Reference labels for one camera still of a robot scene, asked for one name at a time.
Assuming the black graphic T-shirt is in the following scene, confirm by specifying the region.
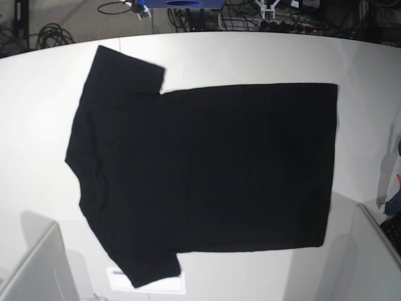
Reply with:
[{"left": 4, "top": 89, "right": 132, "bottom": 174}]
[{"left": 65, "top": 46, "right": 339, "bottom": 288}]

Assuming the black power strip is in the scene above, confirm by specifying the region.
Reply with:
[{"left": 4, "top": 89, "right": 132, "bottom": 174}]
[{"left": 259, "top": 21, "right": 319, "bottom": 35}]

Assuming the blue box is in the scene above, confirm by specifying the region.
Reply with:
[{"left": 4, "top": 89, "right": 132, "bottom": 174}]
[{"left": 144, "top": 0, "right": 226, "bottom": 9}]

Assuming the left grey partition panel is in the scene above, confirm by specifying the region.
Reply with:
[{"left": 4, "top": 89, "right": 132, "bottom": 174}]
[{"left": 1, "top": 222, "right": 80, "bottom": 300}]

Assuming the grey partition panel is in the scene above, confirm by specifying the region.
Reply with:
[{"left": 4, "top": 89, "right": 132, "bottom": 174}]
[
  {"left": 1, "top": 222, "right": 80, "bottom": 300},
  {"left": 346, "top": 204, "right": 400, "bottom": 301}
]

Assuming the teal and orange tool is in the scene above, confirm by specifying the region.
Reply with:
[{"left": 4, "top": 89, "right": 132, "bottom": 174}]
[{"left": 383, "top": 174, "right": 401, "bottom": 216}]

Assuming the black keyboard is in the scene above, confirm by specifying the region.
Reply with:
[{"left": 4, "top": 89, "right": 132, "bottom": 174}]
[{"left": 380, "top": 215, "right": 401, "bottom": 254}]

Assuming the right grey partition panel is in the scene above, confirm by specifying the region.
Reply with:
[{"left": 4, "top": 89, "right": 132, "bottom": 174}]
[{"left": 346, "top": 204, "right": 400, "bottom": 301}]

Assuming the coiled black cable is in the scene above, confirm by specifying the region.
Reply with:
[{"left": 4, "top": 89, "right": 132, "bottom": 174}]
[{"left": 36, "top": 24, "right": 75, "bottom": 50}]

